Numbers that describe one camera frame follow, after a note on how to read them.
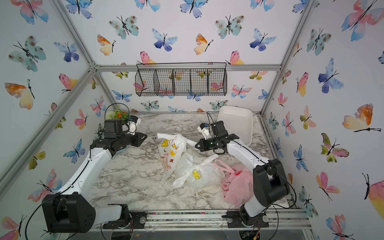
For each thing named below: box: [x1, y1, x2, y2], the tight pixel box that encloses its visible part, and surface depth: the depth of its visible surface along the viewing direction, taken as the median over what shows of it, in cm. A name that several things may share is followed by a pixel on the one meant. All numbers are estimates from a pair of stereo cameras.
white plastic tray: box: [217, 105, 253, 146], surface depth 117 cm
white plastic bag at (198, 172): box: [172, 148, 225, 189], surface depth 80 cm
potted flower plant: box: [104, 104, 131, 126], surface depth 98 cm
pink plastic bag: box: [214, 159, 254, 206], surface depth 75 cm
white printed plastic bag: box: [157, 133, 198, 181], surface depth 83 cm
